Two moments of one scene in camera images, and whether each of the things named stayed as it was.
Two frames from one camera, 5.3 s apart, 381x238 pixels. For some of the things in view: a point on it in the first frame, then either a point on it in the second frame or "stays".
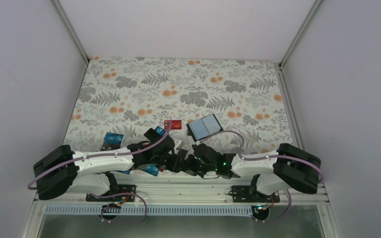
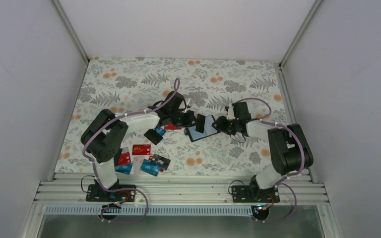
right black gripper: [190, 167] to [221, 124]
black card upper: [152, 135] stays
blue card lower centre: [150, 168] stays
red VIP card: [175, 124] stays
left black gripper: [174, 166] to [188, 122]
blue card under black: [160, 130] stays
